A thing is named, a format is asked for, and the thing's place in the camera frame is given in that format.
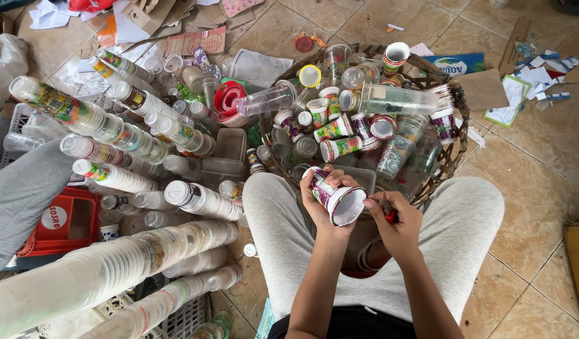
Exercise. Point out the person's left hand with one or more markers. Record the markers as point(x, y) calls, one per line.
point(310, 207)

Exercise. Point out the heap of used cups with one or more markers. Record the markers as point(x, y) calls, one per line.
point(339, 129)

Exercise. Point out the teal patterned mat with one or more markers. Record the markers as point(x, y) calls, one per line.
point(266, 322)

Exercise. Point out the green bordered paper card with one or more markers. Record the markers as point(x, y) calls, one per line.
point(506, 101)

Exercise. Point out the upright stacks of nested cups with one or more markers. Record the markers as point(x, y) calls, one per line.
point(110, 263)

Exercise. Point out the white plastic bag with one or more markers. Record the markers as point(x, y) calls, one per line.
point(4, 66)

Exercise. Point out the pile of cardboard and paper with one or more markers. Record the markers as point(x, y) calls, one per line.
point(148, 23)

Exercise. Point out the brown cardboard strip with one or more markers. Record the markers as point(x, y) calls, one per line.
point(515, 42)

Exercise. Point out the person's black shirt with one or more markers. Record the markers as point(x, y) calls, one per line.
point(346, 326)

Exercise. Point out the person's right hand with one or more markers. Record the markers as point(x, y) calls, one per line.
point(405, 226)

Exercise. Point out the blue and white paper scraps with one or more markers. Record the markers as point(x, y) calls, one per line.
point(548, 75)

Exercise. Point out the woven brown basket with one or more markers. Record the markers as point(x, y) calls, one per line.
point(442, 176)

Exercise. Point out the grey lattice plastic crate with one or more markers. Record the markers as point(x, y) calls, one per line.
point(16, 122)

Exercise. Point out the red round lid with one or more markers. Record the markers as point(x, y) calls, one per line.
point(303, 44)

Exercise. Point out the red and white funnel lids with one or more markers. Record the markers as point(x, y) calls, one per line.
point(227, 101)

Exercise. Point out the clear plastic food container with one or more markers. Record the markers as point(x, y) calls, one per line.
point(230, 145)
point(221, 169)
point(362, 176)

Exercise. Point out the person's left fingers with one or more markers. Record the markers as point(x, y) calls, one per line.
point(339, 174)

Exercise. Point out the purple printed paper cup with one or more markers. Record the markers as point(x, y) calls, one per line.
point(334, 197)

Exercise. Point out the brown cardboard piece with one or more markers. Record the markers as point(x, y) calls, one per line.
point(482, 89)

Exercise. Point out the white plastic crate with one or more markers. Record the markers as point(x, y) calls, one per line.
point(186, 320)

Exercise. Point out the red plastic crate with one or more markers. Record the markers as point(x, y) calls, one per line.
point(80, 226)

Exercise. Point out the blue and white flat carton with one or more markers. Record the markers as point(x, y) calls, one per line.
point(459, 64)

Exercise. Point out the person's grey trousers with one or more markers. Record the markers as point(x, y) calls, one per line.
point(280, 235)

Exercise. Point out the grey plastic sheet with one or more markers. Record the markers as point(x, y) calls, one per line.
point(261, 66)

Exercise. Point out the person's right fingers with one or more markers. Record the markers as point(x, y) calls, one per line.
point(376, 203)

